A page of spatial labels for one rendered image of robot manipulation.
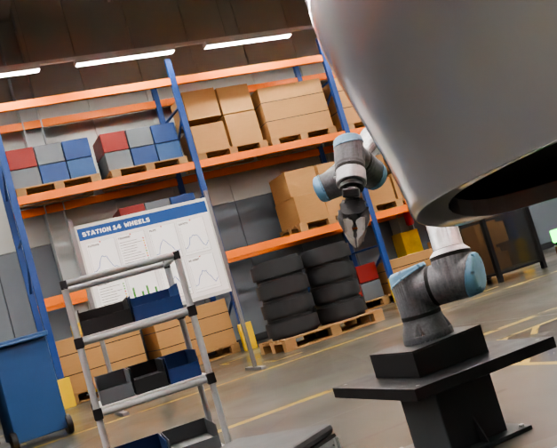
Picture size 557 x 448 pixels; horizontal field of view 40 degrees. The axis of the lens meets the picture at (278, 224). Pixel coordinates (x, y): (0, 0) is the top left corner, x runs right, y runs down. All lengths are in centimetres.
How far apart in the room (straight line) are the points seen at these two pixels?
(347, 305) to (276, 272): 100
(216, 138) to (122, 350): 358
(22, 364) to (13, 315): 485
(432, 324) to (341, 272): 667
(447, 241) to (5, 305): 991
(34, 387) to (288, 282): 332
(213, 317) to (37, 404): 466
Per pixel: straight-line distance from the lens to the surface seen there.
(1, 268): 1218
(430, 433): 286
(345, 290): 943
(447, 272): 274
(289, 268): 912
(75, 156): 1150
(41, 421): 732
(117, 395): 322
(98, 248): 769
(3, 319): 1211
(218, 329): 1143
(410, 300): 280
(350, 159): 223
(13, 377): 728
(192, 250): 789
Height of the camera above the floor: 72
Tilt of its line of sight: 5 degrees up
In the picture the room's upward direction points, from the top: 16 degrees counter-clockwise
